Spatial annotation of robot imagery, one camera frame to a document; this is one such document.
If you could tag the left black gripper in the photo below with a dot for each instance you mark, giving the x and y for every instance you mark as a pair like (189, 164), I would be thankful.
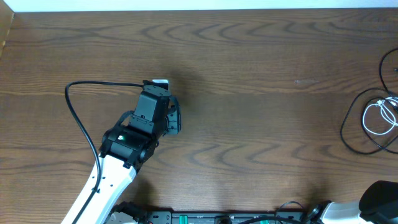
(176, 126)

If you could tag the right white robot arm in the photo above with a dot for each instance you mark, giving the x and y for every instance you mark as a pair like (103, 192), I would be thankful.
(378, 205)

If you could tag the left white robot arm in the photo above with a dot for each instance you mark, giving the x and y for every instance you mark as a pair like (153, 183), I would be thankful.
(124, 149)

